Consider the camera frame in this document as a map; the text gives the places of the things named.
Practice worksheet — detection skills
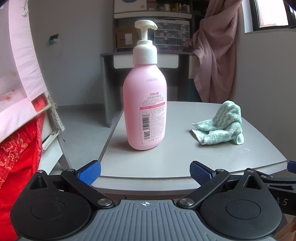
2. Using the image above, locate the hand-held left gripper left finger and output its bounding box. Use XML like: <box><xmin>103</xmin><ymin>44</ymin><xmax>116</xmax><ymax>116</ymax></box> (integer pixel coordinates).
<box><xmin>29</xmin><ymin>160</ymin><xmax>115</xmax><ymax>208</ymax></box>

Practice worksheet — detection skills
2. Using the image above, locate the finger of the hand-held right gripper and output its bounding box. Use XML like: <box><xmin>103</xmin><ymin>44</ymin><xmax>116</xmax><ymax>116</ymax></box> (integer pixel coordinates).
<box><xmin>261</xmin><ymin>161</ymin><xmax>296</xmax><ymax>187</ymax></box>

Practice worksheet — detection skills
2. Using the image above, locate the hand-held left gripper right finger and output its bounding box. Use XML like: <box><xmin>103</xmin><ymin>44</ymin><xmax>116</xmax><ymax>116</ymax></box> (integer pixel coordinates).
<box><xmin>177</xmin><ymin>161</ymin><xmax>271</xmax><ymax>208</ymax></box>

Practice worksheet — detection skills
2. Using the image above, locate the green striped towel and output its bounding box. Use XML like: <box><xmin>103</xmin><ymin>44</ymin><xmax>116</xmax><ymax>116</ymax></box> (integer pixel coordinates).
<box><xmin>190</xmin><ymin>100</ymin><xmax>245</xmax><ymax>146</ymax></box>

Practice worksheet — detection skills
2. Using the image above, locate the pink pump bottle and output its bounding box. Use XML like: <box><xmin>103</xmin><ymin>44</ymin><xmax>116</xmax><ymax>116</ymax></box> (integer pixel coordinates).
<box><xmin>122</xmin><ymin>20</ymin><xmax>167</xmax><ymax>151</ymax></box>

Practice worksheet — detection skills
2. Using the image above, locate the person's right hand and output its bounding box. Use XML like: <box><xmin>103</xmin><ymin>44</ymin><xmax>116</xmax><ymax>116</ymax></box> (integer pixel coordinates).
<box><xmin>282</xmin><ymin>214</ymin><xmax>296</xmax><ymax>241</ymax></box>

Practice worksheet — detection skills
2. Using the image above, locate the red embroidered cloth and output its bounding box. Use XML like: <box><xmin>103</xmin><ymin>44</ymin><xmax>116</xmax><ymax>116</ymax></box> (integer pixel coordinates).
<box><xmin>0</xmin><ymin>95</ymin><xmax>46</xmax><ymax>241</ymax></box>

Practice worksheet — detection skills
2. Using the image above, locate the grey desk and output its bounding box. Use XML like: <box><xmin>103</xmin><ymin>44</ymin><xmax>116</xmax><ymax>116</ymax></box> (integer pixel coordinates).
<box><xmin>100</xmin><ymin>51</ymin><xmax>197</xmax><ymax>128</ymax></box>

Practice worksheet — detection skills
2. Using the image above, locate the teal cabinet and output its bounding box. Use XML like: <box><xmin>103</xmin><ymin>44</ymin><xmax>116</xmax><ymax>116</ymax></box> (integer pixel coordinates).
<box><xmin>186</xmin><ymin>77</ymin><xmax>203</xmax><ymax>102</ymax></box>

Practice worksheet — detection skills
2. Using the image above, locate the pink curtain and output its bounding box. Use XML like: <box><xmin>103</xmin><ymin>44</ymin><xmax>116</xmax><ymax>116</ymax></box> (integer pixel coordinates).
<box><xmin>181</xmin><ymin>0</ymin><xmax>242</xmax><ymax>103</ymax></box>

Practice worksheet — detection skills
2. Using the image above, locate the white desk drawer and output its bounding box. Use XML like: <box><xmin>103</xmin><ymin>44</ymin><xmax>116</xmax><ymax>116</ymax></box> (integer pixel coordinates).
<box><xmin>114</xmin><ymin>55</ymin><xmax>179</xmax><ymax>69</ymax></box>

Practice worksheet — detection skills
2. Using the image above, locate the cardboard box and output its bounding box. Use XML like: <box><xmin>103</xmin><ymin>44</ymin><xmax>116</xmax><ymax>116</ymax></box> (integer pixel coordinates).
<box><xmin>116</xmin><ymin>27</ymin><xmax>135</xmax><ymax>49</ymax></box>

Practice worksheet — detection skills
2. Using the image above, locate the clear plastic drawer organizer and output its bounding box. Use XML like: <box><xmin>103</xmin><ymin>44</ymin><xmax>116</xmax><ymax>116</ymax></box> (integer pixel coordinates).
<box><xmin>154</xmin><ymin>22</ymin><xmax>191</xmax><ymax>51</ymax></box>

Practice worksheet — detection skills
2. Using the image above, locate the dark framed window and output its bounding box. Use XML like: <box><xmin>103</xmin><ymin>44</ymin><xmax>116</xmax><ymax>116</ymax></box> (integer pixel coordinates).
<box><xmin>248</xmin><ymin>0</ymin><xmax>296</xmax><ymax>32</ymax></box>

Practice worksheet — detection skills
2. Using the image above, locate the grey shelf unit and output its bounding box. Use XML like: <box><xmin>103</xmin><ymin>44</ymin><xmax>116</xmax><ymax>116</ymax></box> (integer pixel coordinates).
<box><xmin>113</xmin><ymin>0</ymin><xmax>193</xmax><ymax>52</ymax></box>

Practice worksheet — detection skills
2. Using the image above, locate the row of small jars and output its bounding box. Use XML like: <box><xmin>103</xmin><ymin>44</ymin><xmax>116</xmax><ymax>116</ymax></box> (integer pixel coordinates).
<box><xmin>157</xmin><ymin>2</ymin><xmax>191</xmax><ymax>13</ymax></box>

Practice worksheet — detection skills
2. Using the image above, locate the white bed frame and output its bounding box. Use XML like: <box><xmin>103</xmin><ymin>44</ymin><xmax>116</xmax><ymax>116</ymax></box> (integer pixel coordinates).
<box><xmin>35</xmin><ymin>91</ymin><xmax>73</xmax><ymax>173</ymax></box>

